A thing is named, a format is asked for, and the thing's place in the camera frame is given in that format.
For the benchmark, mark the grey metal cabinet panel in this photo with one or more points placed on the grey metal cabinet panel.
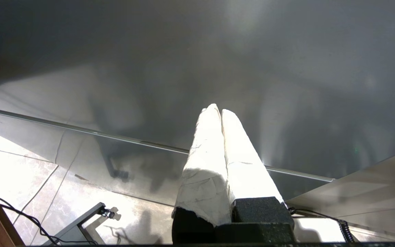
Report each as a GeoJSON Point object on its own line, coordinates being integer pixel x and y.
{"type": "Point", "coordinates": [372, 192]}

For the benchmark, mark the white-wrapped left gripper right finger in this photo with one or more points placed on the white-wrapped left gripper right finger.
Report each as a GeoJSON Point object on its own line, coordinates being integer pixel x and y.
{"type": "Point", "coordinates": [245, 164]}

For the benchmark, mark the stainless steel refrigerator door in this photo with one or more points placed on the stainless steel refrigerator door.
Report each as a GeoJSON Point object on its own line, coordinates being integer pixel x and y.
{"type": "Point", "coordinates": [252, 68]}

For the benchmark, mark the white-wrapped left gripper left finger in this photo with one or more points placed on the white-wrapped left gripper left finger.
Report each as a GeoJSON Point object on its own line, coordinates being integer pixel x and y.
{"type": "Point", "coordinates": [204, 171]}

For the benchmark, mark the grey metal stand with caster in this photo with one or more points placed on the grey metal stand with caster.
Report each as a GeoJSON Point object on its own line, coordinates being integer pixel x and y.
{"type": "Point", "coordinates": [77, 223]}

